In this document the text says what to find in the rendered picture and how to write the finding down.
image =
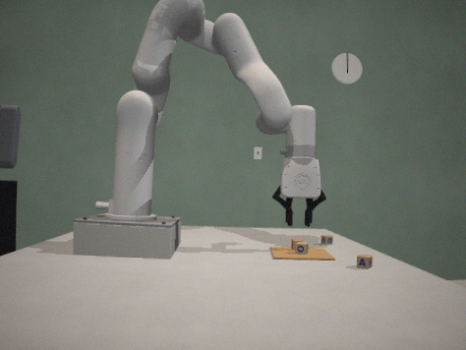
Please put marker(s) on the wooden letter block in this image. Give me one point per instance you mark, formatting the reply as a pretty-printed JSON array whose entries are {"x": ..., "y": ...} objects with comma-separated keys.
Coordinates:
[
  {"x": 302, "y": 248},
  {"x": 364, "y": 261},
  {"x": 326, "y": 239},
  {"x": 294, "y": 241}
]

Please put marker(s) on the tan mat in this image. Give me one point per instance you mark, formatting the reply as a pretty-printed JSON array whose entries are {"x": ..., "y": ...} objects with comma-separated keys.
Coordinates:
[{"x": 314, "y": 254}]

